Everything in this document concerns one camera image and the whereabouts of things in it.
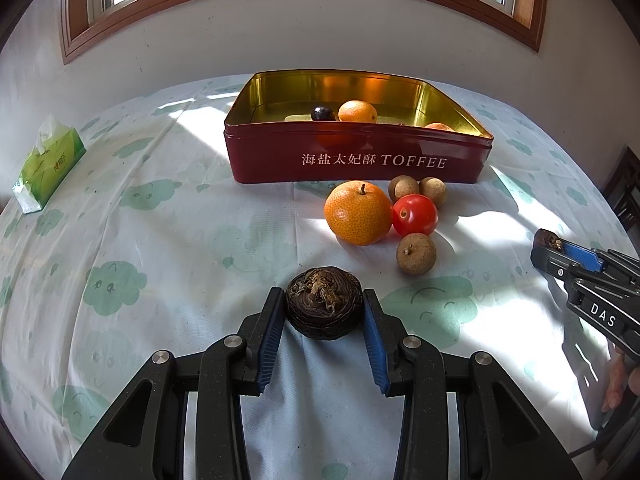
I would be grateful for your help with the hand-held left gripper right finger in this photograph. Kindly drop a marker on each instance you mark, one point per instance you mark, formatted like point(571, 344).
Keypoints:
point(375, 345)

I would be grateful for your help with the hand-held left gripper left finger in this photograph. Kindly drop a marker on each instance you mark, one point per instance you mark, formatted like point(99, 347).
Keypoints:
point(267, 345)

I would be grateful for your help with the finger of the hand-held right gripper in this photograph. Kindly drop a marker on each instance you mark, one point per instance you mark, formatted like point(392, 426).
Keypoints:
point(580, 255)
point(550, 260)

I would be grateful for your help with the dark water chestnut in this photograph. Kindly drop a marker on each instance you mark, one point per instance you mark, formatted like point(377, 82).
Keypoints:
point(324, 307)

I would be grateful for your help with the brown longan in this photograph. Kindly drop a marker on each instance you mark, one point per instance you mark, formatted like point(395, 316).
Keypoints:
point(416, 255)
point(433, 191)
point(403, 188)

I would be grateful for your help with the large mandarin orange with stem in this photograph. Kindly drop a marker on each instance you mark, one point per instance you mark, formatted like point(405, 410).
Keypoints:
point(358, 212)

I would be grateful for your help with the red tomato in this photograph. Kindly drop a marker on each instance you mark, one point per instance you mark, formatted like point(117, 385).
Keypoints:
point(415, 215)

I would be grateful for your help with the small mandarin orange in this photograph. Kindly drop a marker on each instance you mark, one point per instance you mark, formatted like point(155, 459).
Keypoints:
point(439, 127)
point(357, 111)

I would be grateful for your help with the red tin box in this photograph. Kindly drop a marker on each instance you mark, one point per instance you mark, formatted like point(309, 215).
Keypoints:
point(280, 155)

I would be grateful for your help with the dark glossy chestnut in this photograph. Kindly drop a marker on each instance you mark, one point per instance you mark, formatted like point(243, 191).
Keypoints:
point(323, 113)

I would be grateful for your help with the person's right hand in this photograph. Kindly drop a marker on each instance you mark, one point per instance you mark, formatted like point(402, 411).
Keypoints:
point(617, 385)

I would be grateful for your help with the dark wooden chair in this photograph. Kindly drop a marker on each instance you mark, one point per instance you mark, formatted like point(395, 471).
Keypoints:
point(625, 185)

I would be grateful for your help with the green tissue pack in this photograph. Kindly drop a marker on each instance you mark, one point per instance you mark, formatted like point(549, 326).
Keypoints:
point(50, 165)

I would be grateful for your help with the wooden framed window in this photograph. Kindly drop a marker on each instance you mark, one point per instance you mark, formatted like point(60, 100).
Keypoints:
point(75, 10)

